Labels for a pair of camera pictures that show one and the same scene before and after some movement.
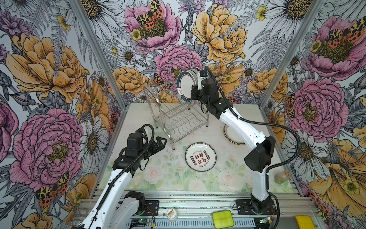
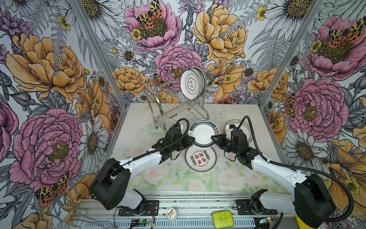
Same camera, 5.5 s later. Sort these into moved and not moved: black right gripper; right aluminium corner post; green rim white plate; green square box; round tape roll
Moved: green rim white plate; black right gripper
Not moved: green square box; right aluminium corner post; round tape roll
